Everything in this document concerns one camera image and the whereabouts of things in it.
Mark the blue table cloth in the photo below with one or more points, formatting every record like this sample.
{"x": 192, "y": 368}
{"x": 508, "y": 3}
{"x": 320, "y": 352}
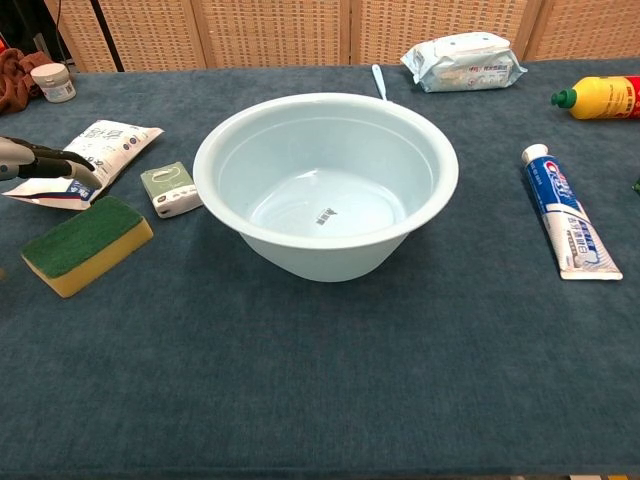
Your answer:
{"x": 300, "y": 375}

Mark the small white jar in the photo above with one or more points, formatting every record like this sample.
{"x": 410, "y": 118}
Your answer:
{"x": 54, "y": 82}

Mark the light blue toothbrush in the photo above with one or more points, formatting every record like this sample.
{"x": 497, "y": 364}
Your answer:
{"x": 380, "y": 82}

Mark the brown cloth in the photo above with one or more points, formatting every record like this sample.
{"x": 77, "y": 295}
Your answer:
{"x": 15, "y": 80}

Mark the small green tissue pack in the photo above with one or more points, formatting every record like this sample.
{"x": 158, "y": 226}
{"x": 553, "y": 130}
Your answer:
{"x": 170, "y": 187}

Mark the black tripod stand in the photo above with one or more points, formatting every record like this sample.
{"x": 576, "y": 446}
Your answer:
{"x": 107, "y": 37}

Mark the wet wipes pack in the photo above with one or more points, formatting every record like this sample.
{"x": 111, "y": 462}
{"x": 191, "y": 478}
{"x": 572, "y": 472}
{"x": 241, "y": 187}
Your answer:
{"x": 465, "y": 65}

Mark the yellow bottle green cap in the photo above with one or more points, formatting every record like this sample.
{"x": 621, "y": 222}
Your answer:
{"x": 605, "y": 97}

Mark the white refill pouch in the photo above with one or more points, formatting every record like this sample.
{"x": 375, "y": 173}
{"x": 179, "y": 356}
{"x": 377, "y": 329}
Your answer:
{"x": 117, "y": 140}

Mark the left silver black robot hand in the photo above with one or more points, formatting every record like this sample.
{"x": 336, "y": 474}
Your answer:
{"x": 45, "y": 162}

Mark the light blue plastic basin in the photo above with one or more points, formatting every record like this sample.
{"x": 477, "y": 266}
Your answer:
{"x": 325, "y": 250}

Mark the blue white toothpaste tube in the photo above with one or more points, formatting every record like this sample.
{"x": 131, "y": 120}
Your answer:
{"x": 570, "y": 215}

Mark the green yellow sponge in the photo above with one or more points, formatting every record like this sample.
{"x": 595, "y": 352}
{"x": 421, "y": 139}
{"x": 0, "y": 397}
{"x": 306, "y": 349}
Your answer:
{"x": 85, "y": 240}

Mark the wicker folding screen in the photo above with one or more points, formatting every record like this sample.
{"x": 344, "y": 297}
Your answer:
{"x": 275, "y": 30}

